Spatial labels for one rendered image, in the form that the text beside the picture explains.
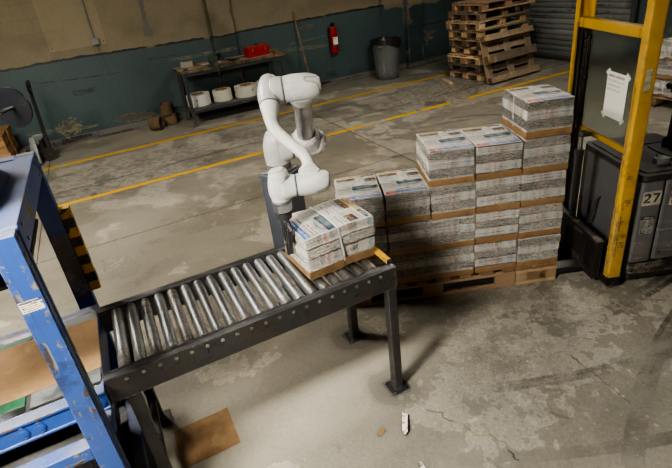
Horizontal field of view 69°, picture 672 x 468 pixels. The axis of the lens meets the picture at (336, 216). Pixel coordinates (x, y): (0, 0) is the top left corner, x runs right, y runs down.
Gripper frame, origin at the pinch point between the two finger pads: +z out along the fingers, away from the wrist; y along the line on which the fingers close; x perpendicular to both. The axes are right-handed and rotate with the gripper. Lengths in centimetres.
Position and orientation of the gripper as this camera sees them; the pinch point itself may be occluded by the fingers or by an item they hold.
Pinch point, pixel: (289, 247)
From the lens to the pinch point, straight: 238.5
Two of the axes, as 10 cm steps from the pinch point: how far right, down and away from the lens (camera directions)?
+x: -8.9, 2.8, -3.6
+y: -4.5, -3.6, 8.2
